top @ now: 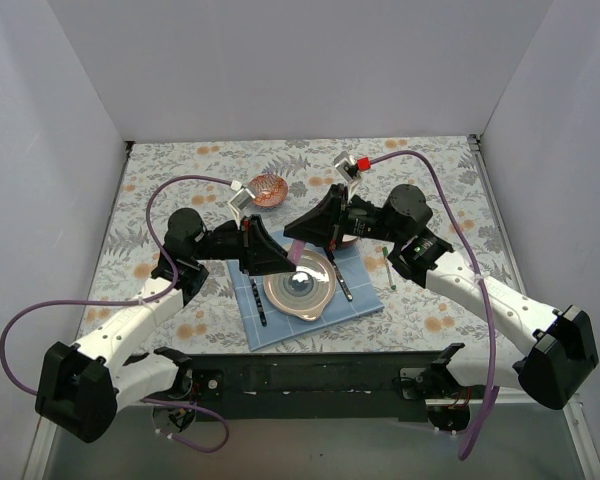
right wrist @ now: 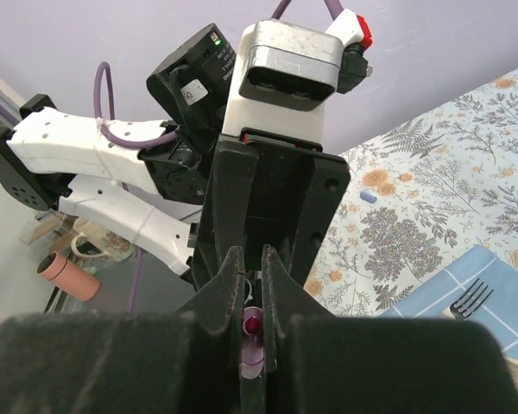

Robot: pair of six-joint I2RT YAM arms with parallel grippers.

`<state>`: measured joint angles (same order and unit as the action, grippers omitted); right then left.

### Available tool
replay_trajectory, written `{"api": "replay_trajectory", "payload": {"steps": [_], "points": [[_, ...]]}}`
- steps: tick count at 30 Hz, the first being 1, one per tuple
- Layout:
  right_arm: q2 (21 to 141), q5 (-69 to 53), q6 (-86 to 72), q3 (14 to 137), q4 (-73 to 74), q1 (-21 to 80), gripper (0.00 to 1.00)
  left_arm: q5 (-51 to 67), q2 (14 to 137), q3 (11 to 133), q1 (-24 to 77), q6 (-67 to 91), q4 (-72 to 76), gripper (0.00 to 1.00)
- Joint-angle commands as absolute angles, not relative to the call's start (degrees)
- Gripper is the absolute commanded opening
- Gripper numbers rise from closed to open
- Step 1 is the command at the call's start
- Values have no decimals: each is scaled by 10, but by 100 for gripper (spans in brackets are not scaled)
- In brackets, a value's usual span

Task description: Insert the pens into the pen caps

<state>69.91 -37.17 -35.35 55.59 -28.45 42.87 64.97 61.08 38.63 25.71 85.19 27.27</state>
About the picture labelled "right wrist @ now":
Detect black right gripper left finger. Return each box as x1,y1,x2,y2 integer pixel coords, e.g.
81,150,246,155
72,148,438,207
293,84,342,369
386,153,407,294
0,247,244,413

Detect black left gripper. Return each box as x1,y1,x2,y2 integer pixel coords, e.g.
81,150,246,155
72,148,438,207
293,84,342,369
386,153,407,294
192,135,350,290

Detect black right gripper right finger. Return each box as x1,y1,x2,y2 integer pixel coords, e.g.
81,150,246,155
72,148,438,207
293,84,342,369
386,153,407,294
262,246,518,413

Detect blue pen cap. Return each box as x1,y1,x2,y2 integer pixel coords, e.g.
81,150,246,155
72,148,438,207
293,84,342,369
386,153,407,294
360,191,377,204

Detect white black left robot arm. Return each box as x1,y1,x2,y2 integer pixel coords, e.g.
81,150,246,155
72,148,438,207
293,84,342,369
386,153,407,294
0,19,370,287

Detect floral mug off table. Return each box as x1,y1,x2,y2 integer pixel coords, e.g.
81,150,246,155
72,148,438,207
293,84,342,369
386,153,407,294
71,219,135,262

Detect pink cylinder container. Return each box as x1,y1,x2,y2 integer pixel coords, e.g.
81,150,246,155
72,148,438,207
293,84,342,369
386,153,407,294
36,252,100,302

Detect floral patterned tablecloth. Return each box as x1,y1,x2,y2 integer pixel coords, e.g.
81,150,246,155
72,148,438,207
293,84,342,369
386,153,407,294
305,68,518,316

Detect silver fork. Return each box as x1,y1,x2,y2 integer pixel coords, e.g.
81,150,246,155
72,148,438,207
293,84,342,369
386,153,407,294
449,278,494,321

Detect blue checked placemat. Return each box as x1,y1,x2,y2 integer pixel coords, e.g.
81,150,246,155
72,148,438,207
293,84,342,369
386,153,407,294
382,246,518,360

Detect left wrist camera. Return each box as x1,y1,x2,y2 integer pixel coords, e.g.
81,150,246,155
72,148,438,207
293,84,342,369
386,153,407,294
222,19,344,144

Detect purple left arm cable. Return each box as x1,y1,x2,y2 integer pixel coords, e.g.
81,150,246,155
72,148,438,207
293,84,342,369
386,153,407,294
93,0,372,314

